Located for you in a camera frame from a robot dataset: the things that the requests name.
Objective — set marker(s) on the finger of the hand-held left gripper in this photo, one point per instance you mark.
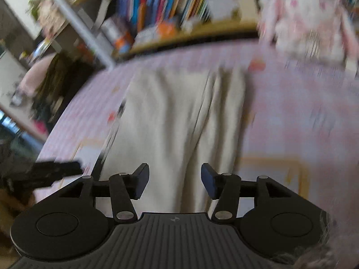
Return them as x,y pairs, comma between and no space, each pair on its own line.
59,168

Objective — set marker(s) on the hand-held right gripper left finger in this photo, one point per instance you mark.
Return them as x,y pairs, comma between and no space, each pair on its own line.
141,182

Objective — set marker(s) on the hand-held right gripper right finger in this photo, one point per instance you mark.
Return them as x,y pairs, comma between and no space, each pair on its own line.
209,180

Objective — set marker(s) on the cream t-shirt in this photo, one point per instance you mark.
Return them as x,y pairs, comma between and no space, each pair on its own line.
174,117

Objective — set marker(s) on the dark bag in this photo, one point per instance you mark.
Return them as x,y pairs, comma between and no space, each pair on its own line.
56,89

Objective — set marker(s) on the pink checked printed desk mat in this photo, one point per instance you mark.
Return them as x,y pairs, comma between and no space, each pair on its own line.
294,112

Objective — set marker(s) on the fluffy grey sleeve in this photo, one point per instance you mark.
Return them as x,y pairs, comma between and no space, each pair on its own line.
322,246

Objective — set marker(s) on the tall white orange box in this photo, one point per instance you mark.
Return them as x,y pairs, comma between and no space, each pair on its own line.
120,37

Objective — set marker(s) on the white wooden bookshelf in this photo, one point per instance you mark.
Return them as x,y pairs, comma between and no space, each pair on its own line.
196,33

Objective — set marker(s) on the pink flower decoration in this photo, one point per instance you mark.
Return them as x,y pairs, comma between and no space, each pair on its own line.
47,16

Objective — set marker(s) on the flat orange white box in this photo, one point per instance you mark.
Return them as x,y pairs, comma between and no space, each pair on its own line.
162,29

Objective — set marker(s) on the white note holder box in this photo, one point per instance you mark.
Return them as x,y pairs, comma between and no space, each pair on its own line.
224,5

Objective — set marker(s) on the row of colourful books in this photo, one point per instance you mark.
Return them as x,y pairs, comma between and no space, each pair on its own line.
168,0

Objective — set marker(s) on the white pink plush bunny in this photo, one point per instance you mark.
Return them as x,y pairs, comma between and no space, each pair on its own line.
305,19

